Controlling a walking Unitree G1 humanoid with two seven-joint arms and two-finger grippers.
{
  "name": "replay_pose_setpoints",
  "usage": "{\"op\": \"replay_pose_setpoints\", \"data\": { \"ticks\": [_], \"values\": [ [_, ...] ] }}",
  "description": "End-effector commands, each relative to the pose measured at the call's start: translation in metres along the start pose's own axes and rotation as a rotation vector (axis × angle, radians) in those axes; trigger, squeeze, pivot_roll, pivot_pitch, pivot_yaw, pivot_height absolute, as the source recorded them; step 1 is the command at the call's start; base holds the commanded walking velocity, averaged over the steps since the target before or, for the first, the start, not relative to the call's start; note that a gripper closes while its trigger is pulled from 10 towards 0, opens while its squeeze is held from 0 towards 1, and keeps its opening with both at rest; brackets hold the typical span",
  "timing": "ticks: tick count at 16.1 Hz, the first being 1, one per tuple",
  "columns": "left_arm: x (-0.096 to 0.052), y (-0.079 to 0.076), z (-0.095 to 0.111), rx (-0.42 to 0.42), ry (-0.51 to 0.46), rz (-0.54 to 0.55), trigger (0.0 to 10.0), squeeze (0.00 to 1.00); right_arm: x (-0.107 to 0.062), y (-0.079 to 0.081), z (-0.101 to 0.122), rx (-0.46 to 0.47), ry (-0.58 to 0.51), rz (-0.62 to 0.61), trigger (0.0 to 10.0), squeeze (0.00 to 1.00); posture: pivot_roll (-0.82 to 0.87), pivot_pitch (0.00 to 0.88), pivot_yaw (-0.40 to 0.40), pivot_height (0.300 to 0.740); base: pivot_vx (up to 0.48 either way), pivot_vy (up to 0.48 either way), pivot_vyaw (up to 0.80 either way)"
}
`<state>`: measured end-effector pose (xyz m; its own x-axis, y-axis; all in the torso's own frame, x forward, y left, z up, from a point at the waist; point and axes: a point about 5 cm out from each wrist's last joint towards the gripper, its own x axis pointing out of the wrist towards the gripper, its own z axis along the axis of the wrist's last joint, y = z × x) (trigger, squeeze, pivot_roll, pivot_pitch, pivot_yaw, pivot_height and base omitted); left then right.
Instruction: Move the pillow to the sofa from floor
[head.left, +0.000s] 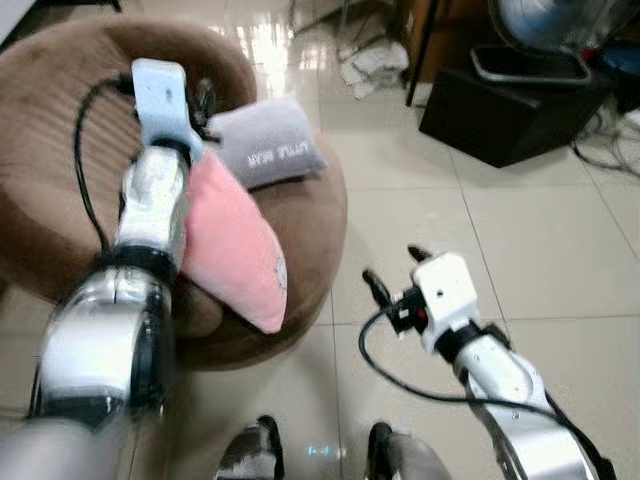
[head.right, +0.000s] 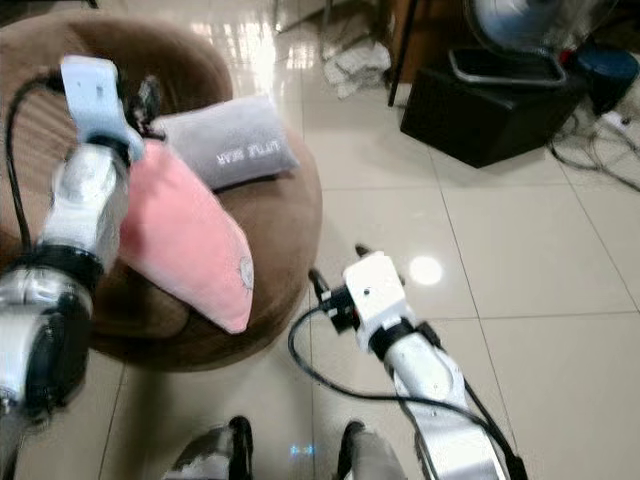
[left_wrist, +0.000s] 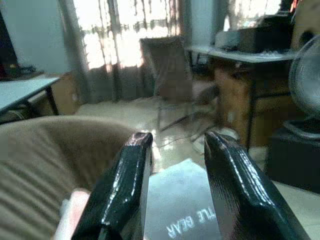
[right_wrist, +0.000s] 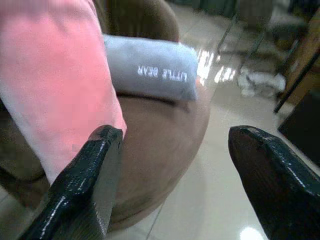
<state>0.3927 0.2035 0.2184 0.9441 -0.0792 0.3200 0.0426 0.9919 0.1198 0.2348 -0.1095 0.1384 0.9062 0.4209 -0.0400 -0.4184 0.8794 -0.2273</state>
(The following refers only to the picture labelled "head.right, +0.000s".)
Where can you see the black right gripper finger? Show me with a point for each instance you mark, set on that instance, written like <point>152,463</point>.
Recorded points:
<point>321,285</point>
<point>364,251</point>

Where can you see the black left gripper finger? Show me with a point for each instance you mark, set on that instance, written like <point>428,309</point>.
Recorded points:
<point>146,98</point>

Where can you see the pink pillow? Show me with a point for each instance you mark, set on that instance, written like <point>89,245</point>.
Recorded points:
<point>185,240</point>

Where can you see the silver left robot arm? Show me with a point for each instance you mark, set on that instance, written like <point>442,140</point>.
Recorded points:
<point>60,300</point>

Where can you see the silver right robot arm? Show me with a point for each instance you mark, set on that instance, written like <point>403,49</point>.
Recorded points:
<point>435,390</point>

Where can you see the brown round fabric sofa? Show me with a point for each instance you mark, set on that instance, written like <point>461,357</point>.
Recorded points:
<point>270,270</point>

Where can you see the grey pillow with white print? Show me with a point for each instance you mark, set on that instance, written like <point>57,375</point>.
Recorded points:
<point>230,140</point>

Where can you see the grey floor fan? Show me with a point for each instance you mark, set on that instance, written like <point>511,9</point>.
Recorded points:
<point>525,25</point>

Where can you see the right robot leg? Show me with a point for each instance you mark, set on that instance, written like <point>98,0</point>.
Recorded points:
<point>365,460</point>

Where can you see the robot leg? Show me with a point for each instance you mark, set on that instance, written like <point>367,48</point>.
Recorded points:
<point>215,455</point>
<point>365,460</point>

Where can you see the black box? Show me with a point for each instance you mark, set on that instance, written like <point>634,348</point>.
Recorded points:
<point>490,120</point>

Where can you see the white crumpled cloth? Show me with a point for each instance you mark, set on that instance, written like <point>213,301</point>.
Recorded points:
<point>355,68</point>

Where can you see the left robot leg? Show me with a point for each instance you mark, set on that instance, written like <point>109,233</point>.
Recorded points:
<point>215,455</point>

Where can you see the black table leg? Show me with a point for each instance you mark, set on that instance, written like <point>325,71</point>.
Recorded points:
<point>403,55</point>

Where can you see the brown wooden cabinet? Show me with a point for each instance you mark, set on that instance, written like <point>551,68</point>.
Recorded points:
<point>440,25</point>

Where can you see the white power strip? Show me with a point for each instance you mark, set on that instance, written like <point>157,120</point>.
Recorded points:
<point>622,124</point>

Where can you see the dark blue round container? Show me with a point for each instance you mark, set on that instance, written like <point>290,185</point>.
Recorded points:
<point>610,75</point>

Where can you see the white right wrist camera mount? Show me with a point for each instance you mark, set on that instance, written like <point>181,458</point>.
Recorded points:
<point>378,292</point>

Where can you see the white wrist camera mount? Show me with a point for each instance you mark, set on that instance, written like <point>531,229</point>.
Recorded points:
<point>95,100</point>
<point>378,292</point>

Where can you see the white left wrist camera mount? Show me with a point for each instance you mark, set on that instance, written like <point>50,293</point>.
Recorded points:
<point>95,100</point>

